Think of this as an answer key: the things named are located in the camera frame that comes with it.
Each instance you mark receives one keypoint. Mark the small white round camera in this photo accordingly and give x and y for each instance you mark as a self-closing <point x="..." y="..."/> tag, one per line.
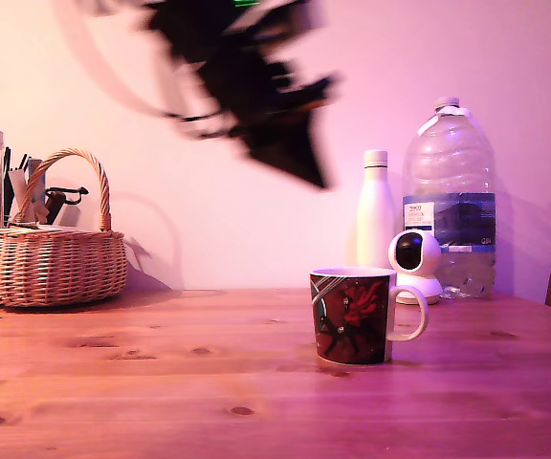
<point x="416" y="255"/>

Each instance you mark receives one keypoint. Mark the white metal bottle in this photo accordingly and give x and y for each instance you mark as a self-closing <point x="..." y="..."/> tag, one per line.
<point x="375" y="210"/>

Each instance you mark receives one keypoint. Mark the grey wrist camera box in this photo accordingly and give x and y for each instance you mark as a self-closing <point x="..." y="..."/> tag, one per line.
<point x="304" y="21"/>

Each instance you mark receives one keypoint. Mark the white card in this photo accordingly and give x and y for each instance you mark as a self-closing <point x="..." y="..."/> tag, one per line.
<point x="17" y="191"/>

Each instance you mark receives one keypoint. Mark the grey blue box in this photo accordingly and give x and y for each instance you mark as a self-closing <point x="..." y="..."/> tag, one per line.
<point x="36" y="184"/>

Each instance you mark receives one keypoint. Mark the large clear water bottle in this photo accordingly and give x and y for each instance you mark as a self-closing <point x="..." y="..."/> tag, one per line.
<point x="450" y="167"/>

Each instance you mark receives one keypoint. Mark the printed dark red mug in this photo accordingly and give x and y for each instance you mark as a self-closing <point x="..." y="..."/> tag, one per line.
<point x="348" y="316"/>

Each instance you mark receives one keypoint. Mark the black pen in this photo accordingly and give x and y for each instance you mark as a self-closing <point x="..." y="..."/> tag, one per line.
<point x="6" y="186"/>

